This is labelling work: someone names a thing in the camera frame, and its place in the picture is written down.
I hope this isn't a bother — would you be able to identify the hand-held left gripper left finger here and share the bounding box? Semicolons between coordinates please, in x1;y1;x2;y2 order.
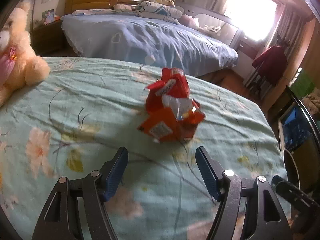
31;147;129;240

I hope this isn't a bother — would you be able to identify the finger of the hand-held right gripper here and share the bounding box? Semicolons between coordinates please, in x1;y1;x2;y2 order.
271;175;320;213

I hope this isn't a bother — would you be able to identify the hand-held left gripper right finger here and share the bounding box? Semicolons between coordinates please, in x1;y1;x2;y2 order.
195;146;293;240

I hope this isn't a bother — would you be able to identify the black trash bin white rim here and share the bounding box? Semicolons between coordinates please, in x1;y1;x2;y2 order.
282;149;300;189

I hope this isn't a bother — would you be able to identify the red snack packet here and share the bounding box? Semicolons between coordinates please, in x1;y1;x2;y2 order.
137;67;206;143

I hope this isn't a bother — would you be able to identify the blue framed screen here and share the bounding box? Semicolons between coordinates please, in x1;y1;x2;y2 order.
277;100;320;155

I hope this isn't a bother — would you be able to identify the green floral blanket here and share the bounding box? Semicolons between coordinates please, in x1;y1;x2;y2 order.
0;56;293;240

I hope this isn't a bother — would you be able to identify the metal drying rack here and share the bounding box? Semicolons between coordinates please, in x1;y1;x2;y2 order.
244;69;265;95

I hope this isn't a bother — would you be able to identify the green box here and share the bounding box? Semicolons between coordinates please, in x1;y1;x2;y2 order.
291;69;314;95

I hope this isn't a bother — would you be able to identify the dark red garment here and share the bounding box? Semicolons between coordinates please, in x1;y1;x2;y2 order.
252;45;288;85

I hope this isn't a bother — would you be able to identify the small wooden desk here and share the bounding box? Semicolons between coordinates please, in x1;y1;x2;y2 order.
235;35;259;59

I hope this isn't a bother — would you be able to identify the bed with blue sheet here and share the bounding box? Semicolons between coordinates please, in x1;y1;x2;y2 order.
60;9;239;78

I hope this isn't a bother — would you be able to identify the wooden nightstand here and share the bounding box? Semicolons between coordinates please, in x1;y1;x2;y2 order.
31;20;67;55

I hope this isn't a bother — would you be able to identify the cream teddy bear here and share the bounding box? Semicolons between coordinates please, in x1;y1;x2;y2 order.
0;1;50;108

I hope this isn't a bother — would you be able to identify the pink plush toy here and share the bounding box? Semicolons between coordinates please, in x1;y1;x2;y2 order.
181;14;200;28

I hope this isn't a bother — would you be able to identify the wooden headboard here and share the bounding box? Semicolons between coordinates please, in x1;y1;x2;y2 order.
64;0;153;15

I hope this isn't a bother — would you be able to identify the black glossy curved frame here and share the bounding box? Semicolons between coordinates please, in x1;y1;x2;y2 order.
287;86;320;140

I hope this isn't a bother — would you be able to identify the grey bed guard rail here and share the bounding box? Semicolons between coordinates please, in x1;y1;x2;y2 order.
175;1;242;48

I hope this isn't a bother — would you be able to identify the photo frame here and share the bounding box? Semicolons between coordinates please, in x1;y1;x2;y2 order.
44;9;55;25

